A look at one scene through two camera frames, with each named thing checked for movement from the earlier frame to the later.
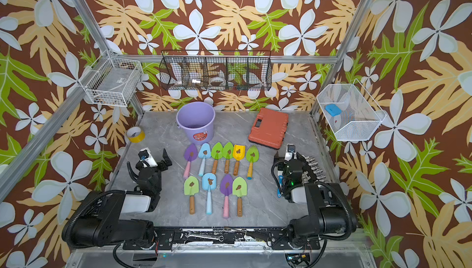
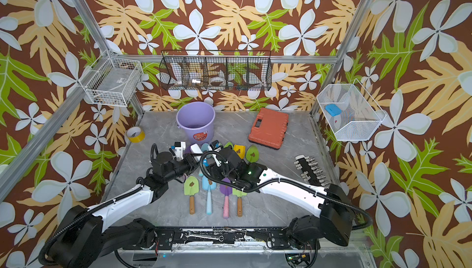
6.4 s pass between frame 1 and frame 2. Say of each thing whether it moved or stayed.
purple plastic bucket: stayed
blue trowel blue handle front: stayed
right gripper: moved
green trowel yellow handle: stayed
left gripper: moved
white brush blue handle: moved
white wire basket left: stayed
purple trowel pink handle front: stayed
